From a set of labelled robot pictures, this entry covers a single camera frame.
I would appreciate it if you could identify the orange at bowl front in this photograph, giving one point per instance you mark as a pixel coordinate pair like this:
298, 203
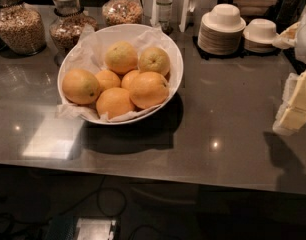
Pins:
114, 102

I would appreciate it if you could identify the orange at bowl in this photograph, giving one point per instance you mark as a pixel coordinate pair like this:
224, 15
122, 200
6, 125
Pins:
80, 86
149, 89
114, 102

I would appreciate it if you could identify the glass jar of colourful cereal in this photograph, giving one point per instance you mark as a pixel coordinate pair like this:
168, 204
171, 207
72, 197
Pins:
116, 12

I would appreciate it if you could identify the white stand behind bottle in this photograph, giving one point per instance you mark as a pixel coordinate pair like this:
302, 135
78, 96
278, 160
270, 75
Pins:
180, 11

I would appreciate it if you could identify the orange at bowl right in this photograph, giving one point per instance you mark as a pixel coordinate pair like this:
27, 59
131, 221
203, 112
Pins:
149, 89

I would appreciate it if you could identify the glass jar of granola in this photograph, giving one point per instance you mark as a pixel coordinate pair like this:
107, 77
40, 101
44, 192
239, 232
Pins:
71, 20

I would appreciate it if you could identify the tall stack of paper plates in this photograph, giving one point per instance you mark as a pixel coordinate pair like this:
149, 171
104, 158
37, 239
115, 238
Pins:
221, 30

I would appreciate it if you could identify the black rubber mat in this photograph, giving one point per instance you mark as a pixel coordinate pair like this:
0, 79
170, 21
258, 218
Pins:
241, 52

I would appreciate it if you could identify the clear glass bottle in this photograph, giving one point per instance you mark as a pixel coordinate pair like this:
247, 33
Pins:
164, 14

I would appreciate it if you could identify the grey box on floor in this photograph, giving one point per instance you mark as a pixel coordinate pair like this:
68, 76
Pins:
83, 228

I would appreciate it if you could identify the large white oval bowl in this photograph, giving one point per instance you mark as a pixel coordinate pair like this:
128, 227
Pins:
174, 55

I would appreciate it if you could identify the small orange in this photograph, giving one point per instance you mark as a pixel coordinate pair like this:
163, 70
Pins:
107, 79
128, 78

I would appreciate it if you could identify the glass jar of cereal left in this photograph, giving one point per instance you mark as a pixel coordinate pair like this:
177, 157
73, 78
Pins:
21, 28

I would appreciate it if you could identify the white gripper with vents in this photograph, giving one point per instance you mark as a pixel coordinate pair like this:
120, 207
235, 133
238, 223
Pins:
305, 40

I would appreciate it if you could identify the small orange centre left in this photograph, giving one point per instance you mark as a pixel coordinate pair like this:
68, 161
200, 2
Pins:
107, 79

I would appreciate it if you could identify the short stack of paper bowls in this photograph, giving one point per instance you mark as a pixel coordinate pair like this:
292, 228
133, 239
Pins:
259, 35

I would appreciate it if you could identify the orange at bowl left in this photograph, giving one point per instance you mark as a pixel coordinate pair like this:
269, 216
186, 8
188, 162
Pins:
80, 86

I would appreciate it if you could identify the yellowish orange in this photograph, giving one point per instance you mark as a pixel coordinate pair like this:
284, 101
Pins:
121, 57
154, 59

